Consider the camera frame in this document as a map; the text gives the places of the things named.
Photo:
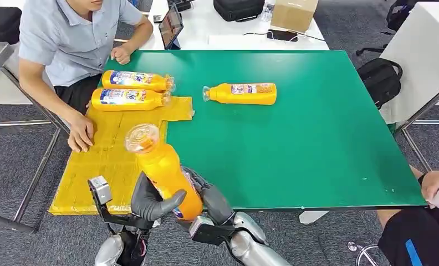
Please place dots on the person's right hand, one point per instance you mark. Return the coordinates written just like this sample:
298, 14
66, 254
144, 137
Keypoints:
80, 134

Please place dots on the person's left hand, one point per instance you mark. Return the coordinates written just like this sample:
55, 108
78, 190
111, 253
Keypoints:
121, 55

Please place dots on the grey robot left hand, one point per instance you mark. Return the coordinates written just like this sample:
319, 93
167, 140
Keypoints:
148, 205

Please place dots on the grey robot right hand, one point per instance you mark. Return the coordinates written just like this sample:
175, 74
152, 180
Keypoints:
217, 205

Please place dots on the person's hand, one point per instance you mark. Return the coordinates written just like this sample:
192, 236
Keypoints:
438, 181

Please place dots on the orange drink bottle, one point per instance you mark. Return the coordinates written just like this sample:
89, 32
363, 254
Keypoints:
160, 165
127, 100
227, 94
135, 80

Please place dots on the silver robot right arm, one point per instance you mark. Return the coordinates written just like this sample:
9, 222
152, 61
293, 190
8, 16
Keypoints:
249, 249

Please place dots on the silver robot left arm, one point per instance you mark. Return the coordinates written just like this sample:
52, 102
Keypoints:
109, 251

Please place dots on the white table foot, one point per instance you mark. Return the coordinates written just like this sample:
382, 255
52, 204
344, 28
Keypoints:
313, 216
155, 223

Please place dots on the yellow sheet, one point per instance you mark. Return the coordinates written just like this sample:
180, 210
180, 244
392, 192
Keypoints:
105, 158

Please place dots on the black tablet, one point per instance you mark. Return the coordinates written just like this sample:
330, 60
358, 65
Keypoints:
171, 26

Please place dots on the person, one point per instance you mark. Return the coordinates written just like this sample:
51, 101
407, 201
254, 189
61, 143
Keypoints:
65, 40
410, 242

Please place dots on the white table with metal legs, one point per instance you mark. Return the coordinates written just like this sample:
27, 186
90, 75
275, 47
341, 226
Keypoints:
421, 55
10, 88

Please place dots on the green mat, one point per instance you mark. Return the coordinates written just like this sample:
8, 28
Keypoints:
296, 147

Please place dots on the chrome stool base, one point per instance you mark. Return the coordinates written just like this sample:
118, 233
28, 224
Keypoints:
362, 253

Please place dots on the black backpack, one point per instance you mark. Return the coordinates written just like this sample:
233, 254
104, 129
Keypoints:
380, 82

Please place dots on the black soft case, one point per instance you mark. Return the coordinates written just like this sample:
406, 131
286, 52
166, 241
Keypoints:
1, 24

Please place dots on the black carry bag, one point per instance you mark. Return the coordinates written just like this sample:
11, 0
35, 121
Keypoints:
238, 9

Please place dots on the clear plastic water bottle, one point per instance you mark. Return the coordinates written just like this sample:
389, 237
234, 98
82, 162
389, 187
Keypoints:
267, 13

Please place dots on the cardboard box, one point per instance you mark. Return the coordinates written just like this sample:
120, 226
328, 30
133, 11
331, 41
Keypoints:
293, 14

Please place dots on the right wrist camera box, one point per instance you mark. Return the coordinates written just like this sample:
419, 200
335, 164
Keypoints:
203, 227

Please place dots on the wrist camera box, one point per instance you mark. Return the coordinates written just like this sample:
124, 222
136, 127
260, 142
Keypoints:
101, 189
203, 227

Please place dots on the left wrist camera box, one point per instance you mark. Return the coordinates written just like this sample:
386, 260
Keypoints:
101, 189

